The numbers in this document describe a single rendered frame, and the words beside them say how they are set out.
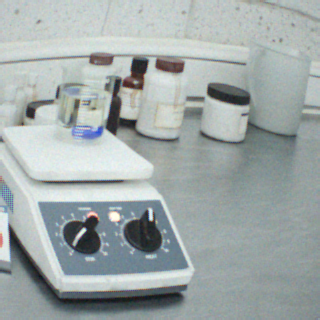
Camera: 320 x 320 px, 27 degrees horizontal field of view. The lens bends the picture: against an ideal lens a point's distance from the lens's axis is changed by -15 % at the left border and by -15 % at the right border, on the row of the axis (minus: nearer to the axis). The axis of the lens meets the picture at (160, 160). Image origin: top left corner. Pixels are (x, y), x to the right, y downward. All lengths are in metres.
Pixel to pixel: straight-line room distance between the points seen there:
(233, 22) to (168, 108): 0.34
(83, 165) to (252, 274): 0.19
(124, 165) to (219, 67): 0.62
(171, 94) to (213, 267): 0.38
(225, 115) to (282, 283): 0.45
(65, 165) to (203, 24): 0.68
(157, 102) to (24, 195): 0.44
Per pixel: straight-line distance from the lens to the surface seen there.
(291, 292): 0.65
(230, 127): 1.06
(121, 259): 0.58
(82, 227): 0.56
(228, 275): 0.67
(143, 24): 1.18
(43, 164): 0.60
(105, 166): 0.62
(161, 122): 1.01
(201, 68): 1.21
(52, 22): 1.09
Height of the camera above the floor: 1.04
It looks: 18 degrees down
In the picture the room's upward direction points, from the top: 10 degrees clockwise
